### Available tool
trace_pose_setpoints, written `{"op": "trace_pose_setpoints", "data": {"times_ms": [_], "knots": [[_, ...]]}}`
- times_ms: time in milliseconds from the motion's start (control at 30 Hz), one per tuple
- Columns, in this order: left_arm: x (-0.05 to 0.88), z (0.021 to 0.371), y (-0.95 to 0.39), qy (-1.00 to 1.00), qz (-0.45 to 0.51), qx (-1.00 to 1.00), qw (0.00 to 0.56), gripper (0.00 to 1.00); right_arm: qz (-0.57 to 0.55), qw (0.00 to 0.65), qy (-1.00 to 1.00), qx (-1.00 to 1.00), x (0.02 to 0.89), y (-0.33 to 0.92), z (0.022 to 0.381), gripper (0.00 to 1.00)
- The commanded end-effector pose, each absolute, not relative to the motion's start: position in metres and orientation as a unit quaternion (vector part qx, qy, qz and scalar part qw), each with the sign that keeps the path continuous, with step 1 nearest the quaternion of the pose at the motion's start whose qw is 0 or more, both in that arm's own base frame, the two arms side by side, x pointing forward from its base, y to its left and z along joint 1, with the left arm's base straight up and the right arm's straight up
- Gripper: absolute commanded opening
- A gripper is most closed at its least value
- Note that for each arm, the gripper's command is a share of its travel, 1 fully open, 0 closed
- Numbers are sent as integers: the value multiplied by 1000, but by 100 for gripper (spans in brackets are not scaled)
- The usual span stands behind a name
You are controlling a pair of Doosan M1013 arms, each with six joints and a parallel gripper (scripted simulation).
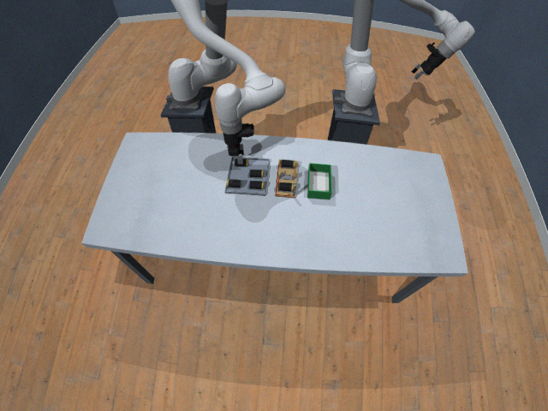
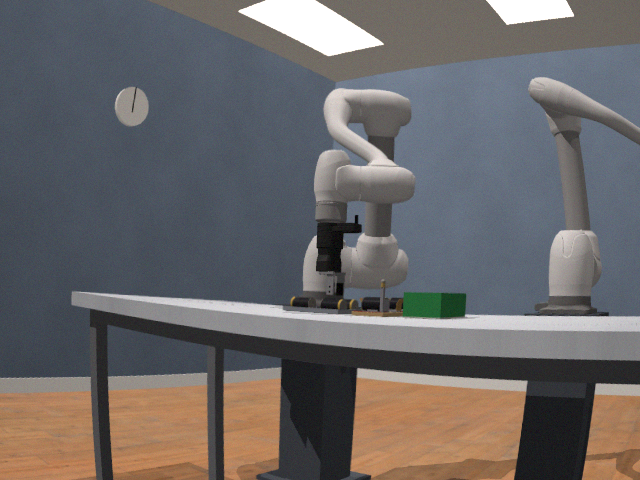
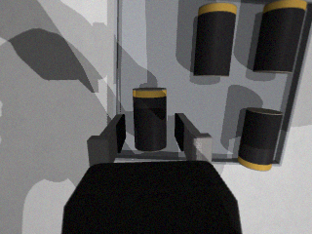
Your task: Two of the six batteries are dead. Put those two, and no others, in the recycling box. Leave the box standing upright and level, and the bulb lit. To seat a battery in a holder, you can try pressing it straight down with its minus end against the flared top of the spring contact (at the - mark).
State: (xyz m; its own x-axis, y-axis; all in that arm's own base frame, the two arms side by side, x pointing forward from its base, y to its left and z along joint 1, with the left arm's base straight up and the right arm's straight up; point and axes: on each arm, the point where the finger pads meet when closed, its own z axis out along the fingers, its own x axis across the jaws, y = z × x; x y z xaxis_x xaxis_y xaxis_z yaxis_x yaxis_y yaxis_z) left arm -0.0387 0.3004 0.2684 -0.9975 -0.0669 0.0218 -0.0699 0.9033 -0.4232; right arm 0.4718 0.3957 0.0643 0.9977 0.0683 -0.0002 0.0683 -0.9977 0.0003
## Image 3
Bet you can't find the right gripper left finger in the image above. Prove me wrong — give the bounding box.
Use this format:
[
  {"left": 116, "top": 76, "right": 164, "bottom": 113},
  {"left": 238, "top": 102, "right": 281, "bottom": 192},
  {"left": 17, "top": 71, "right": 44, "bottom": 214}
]
[{"left": 87, "top": 114, "right": 126, "bottom": 167}]

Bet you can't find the grey shallow tray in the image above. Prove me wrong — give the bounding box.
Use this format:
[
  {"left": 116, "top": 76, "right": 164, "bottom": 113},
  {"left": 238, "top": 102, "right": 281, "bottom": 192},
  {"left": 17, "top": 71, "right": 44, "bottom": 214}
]
[{"left": 113, "top": 0, "right": 312, "bottom": 167}]

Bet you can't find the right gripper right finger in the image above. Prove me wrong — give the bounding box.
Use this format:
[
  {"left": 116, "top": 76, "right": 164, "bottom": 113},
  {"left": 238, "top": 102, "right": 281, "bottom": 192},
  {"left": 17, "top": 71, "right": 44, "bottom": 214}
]
[{"left": 175, "top": 113, "right": 213, "bottom": 163}]

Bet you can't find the black battery with gold end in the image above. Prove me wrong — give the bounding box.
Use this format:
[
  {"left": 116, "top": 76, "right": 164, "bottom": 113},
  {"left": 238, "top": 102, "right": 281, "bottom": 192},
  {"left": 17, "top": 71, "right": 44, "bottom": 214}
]
[
  {"left": 238, "top": 107, "right": 283, "bottom": 172},
  {"left": 133, "top": 88, "right": 167, "bottom": 152},
  {"left": 193, "top": 2, "right": 237, "bottom": 77},
  {"left": 253, "top": 0, "right": 307, "bottom": 74}
]

